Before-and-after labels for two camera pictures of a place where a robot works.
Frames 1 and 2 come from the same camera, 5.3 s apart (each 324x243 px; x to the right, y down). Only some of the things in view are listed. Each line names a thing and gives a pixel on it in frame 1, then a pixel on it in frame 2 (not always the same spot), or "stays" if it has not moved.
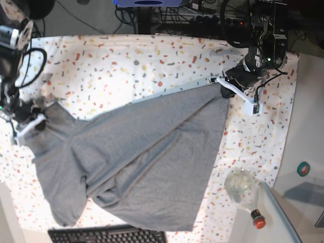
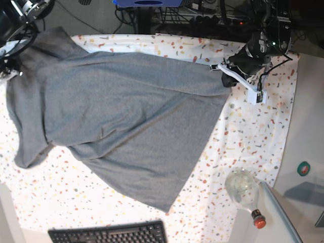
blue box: (148, 3) stays
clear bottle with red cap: (242, 187) stays
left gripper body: (22, 115) -> (5, 76)
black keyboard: (107, 234) stays
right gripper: (246, 83) stays
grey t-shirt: (152, 163) -> (133, 121)
